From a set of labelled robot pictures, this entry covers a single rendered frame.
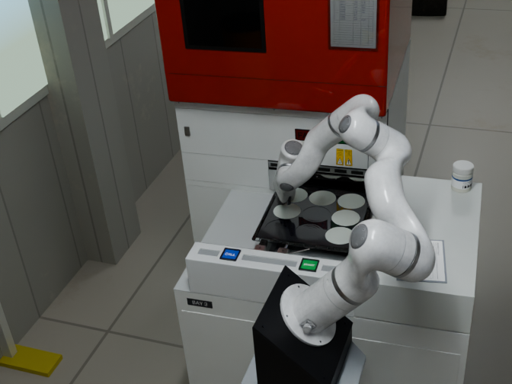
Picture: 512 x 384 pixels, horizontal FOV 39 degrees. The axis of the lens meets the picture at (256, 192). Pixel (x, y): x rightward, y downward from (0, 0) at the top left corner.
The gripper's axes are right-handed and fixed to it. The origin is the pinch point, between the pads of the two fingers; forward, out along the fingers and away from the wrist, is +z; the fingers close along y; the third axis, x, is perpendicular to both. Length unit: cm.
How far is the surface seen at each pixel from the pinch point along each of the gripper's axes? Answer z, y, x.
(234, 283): -10.7, 31.1, -30.9
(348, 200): -1.7, 8.6, 23.0
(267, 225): -2.0, 9.5, -9.9
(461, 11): 229, -274, 328
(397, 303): -25, 60, 10
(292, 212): -0.7, 6.6, 1.3
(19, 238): 78, -61, -96
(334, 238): -9.6, 25.4, 8.0
